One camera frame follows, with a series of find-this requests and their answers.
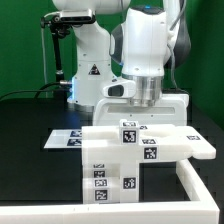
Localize white tagged cube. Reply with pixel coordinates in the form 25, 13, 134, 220
119, 119, 139, 144

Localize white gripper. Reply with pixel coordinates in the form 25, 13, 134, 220
93, 94, 189, 126

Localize grey mounted camera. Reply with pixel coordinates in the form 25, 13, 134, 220
59, 9, 93, 23

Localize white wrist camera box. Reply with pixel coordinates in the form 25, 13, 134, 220
101, 81, 136, 98

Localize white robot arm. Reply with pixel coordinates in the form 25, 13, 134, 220
52, 0, 190, 126

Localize black cable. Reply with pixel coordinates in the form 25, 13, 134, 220
0, 81, 64, 102

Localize white U-shaped fence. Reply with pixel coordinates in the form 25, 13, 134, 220
0, 160, 220, 224

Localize white chair back frame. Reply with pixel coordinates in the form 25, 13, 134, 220
82, 125, 216, 163

